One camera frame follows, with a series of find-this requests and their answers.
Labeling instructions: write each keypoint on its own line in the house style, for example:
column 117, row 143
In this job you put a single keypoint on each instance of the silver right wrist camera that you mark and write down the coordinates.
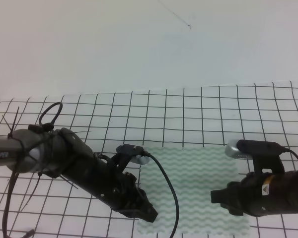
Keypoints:
column 253, row 148

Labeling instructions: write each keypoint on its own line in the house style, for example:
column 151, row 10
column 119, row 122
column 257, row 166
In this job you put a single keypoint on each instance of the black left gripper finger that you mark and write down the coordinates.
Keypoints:
column 143, row 209

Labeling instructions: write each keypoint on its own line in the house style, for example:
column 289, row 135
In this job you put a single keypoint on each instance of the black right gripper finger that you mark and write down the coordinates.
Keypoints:
column 220, row 196

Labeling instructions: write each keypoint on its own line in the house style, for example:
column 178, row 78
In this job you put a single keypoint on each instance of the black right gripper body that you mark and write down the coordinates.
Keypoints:
column 251, row 196

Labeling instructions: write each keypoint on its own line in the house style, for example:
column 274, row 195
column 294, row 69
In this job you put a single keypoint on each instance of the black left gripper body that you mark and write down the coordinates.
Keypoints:
column 116, row 188

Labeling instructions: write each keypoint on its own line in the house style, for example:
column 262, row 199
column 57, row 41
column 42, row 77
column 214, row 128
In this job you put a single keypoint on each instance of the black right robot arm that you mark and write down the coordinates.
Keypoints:
column 285, row 187

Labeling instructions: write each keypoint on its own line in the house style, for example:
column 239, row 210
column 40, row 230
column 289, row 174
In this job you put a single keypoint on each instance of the green wavy striped towel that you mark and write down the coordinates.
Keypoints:
column 194, row 172

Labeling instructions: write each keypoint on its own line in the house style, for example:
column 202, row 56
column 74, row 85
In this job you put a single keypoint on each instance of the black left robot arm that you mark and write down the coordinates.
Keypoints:
column 42, row 149

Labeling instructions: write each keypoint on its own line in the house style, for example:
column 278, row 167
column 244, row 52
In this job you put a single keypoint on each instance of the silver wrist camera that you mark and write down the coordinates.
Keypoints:
column 132, row 153
column 253, row 148

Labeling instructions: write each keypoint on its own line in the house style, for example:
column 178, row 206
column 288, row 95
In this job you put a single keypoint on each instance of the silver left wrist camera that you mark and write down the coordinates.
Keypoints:
column 132, row 153

